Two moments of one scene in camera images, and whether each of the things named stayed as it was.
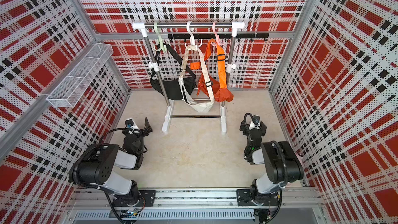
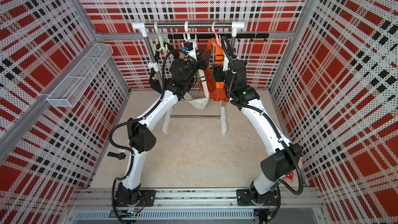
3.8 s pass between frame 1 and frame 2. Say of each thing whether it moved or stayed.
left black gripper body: moved
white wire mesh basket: stayed
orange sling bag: moved
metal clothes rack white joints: stayed
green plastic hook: stayed
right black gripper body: moved
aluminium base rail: stayed
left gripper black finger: moved
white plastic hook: moved
